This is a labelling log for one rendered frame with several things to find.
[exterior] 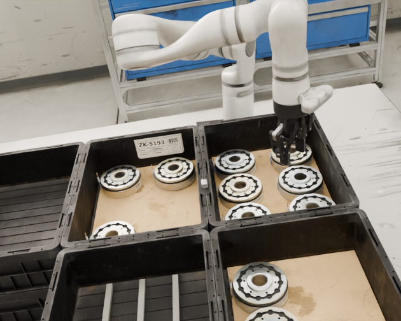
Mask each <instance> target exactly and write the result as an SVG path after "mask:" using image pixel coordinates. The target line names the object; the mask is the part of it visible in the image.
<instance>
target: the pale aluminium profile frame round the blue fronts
mask: <svg viewBox="0 0 401 321"><path fill-rule="evenodd" d="M91 3H92V7H93V11H94V15H95V19H96V22H97V27H98V30H99V34H100V37H101V42H102V46H103V49H104V54H105V57H106V61H107V64H108V69H109V73H110V76H111V81H112V84H113V88H114V91H115V95H116V100H117V103H118V107H119V110H120V115H121V118H122V122H124V123H128V122H127V121H129V117H128V113H134V112H138V111H146V110H153V109H157V108H165V107H170V106H177V105H181V104H189V103H196V102H201V101H208V100H213V99H220V98H222V90H217V91H212V92H205V93H200V94H193V95H189V96H181V97H174V98H169V99H161V100H157V101H150V102H145V103H137V104H129V103H128V102H127V100H128V91H129V89H135V88H140V87H147V86H152V85H160V84H164V83H171V82H179V81H183V80H191V79H195V78H203V77H207V76H214V75H221V74H222V71H223V70H224V69H225V68H227V67H229V66H233V65H237V62H235V63H228V64H222V66H218V67H213V68H206V69H198V70H194V71H186V72H182V73H175V74H169V75H162V76H155V77H150V78H147V77H141V78H136V80H133V79H131V80H127V78H126V74H125V70H122V69H120V68H119V67H118V63H117V61H116V62H114V58H113V54H112V51H111V46H114V42H113V37H112V36H110V37H108V33H107V30H106V26H105V23H104V18H103V15H102V10H107V9H109V4H108V3H106V4H100V2H99V0H91ZM374 3H378V12H377V20H375V21H370V27H371V26H377V28H376V34H374V33H373V32H372V31H371V30H370V29H369V41H370V42H367V43H359V42H358V43H351V44H349V45H348V46H347V45H341V46H338V47H335V48H328V49H324V50H316V51H312V52H308V60H313V59H320V58H325V57H333V56H337V55H345V54H352V53H357V54H358V55H359V56H360V57H361V58H362V59H363V60H364V61H365V62H366V63H367V65H368V66H367V67H362V68H354V69H347V70H342V71H335V72H331V73H323V74H318V75H311V76H309V82H310V84H312V83H319V82H327V81H331V80H338V79H343V78H351V77H355V76H362V75H370V74H373V80H374V81H375V82H372V83H375V84H376V85H377V86H378V87H379V88H381V87H382V86H383V84H382V83H381V82H377V81H378V80H381V72H382V64H383V50H384V35H385V27H386V13H387V5H388V0H333V1H326V2H322V3H314V4H308V6H309V11H308V14H312V13H319V12H324V11H331V10H339V9H343V8H350V7H355V6H363V5H367V4H374ZM109 10H110V9H109ZM369 50H374V52H375V54H374V58H373V57H372V56H371V55H370V54H369V53H368V52H367V51H369ZM270 66H272V57H264V59H261V60H257V61H255V70H254V72H255V71H256V70H258V69H259V68H266V67H270ZM122 74H123V77H122ZM268 90H272V82H268V83H260V84H258V83H256V82H255V81H253V100H255V98H254V93H256V92H263V91H268Z"/></svg>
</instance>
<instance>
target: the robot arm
mask: <svg viewBox="0 0 401 321"><path fill-rule="evenodd" d="M308 11H309V6H308V3H307V0H256V1H254V2H252V3H249V4H245V5H240V6H234V7H231V8H225V9H221V10H216V11H213V12H211V13H208V14H207V15H205V16H204V17H202V18H201V19H200V20H199V21H198V22H192V21H179V20H168V19H164V18H159V17H154V16H151V15H143V14H135V13H132V14H126V15H122V16H119V17H117V18H116V19H115V20H114V21H113V23H112V35H113V42H114V46H115V52H116V53H115V54H116V60H117V63H118V67H119V68H120V69H123V70H127V71H135V70H142V69H148V68H153V67H155V66H159V65H163V64H167V63H169V62H173V61H177V60H183V61H197V60H202V59H205V58H206V57H208V56H209V55H216V56H219V57H223V58H226V59H231V60H235V61H237V65H233V66H229V67H227V68H225V69H224V70H223V71H222V99H223V120H230V119H235V118H244V117H252V116H253V74H254V70H255V50H256V39H257V38H258V37H259V35H261V34H263V33H265V32H269V39H270V44H271V50H272V98H273V110H274V112H275V114H276V115H277V116H278V128H277V129H276V130H275V131H270V132H269V137H270V141H271V146H272V151H273V152H274V153H278V154H279V156H280V163H281V164H282V165H284V166H287V167H288V166H289V165H290V147H291V143H293V142H294V138H295V149H296V151H298V152H302V153H304V152H305V150H306V136H307V132H308V131H311V127H312V121H313V112H315V111H316V110H317V109H318V108H319V107H321V106H322V105H323V104H324V103H326V102H327V101H328V100H329V99H330V98H331V97H332V95H333V87H331V86H330V85H321V86H318V87H310V82H309V70H308V52H307V48H306V39H307V17H308ZM159 43H160V44H161V45H162V46H163V47H164V48H162V49H160V47H159ZM305 121H307V125H306V123H305ZM283 134H284V135H286V136H289V137H290V138H286V137H284V136H283ZM295 134H296V135H297V136H296V137H295ZM283 142H286V147H285V146H284V143H283Z"/></svg>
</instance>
